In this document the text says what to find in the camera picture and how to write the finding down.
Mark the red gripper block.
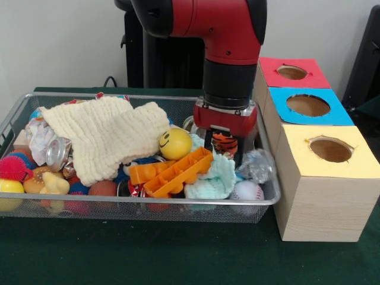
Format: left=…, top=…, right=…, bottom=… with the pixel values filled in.
left=193, top=103, right=258, bottom=170

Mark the crushed clear plastic bottle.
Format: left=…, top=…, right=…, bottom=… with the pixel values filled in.
left=236, top=148, right=277, bottom=184

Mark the cream knitted cloth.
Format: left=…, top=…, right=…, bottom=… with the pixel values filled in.
left=38, top=95, right=172, bottom=188

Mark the wooden box with three holes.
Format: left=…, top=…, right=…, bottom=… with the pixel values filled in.
left=251, top=56, right=380, bottom=243

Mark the orange tiger striped toy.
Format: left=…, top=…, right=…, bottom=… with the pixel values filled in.
left=212, top=132, right=239, bottom=155

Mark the light blue knitted cloth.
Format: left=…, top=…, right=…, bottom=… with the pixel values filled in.
left=184, top=133, right=238, bottom=200

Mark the dented silver can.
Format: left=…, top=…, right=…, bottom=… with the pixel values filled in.
left=182, top=115, right=198, bottom=136

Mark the yellow smiley ball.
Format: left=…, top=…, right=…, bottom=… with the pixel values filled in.
left=159, top=128, right=193, bottom=161

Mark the white baseball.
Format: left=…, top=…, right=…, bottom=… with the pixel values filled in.
left=229, top=180, right=264, bottom=210

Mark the orange toy building brick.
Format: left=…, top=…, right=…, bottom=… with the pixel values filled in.
left=128, top=146, right=214, bottom=198

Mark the dark green table cloth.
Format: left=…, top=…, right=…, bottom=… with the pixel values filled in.
left=0, top=86, right=380, bottom=285

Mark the crushed silver can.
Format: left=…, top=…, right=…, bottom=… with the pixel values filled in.
left=45, top=136, right=74, bottom=173

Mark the black upright panel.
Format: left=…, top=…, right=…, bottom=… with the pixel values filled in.
left=341, top=5, right=380, bottom=105

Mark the shallow wire mesh bin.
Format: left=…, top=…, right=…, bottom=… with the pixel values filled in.
left=0, top=91, right=281, bottom=224

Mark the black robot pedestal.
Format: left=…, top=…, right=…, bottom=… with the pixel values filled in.
left=120, top=0, right=208, bottom=89

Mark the black cable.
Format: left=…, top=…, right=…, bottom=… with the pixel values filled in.
left=102, top=75, right=125, bottom=88

